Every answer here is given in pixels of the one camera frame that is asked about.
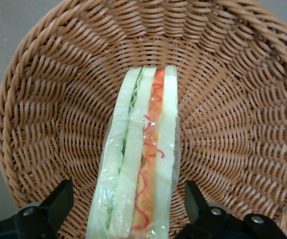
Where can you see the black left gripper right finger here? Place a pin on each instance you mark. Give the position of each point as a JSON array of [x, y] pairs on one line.
[[208, 224]]

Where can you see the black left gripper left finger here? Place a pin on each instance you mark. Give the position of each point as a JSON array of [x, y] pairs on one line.
[[46, 219]]

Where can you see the triangle sandwich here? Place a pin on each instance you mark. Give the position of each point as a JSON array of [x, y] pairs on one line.
[[123, 174]]

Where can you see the round brown wicker basket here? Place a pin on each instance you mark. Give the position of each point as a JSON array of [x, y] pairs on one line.
[[233, 112]]

